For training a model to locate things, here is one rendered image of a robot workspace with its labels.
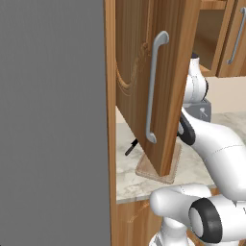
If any long grey cabinet door handle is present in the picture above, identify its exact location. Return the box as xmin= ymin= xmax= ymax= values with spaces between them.
xmin=145 ymin=30 xmax=170 ymax=144

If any open wooden wall cabinet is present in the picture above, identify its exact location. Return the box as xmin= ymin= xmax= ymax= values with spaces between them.
xmin=191 ymin=0 xmax=237 ymax=78

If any wooden cabinet door with swirl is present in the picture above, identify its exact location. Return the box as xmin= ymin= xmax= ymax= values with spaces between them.
xmin=114 ymin=0 xmax=203 ymax=178

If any tall grey fridge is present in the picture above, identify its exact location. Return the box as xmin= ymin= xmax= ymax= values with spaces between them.
xmin=0 ymin=0 xmax=108 ymax=246

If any tall wooden side panel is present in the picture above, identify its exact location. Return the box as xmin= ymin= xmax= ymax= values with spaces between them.
xmin=103 ymin=0 xmax=118 ymax=246

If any plain wooden cabinet door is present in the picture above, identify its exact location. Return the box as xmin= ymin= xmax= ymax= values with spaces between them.
xmin=216 ymin=0 xmax=246 ymax=79

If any wooden base cabinet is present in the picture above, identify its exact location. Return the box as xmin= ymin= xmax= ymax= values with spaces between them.
xmin=111 ymin=187 xmax=225 ymax=246

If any light wooden cutting board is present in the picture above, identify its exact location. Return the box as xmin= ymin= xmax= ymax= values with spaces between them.
xmin=135 ymin=141 xmax=183 ymax=185

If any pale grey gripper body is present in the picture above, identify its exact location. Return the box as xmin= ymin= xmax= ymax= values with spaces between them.
xmin=183 ymin=98 xmax=212 ymax=123

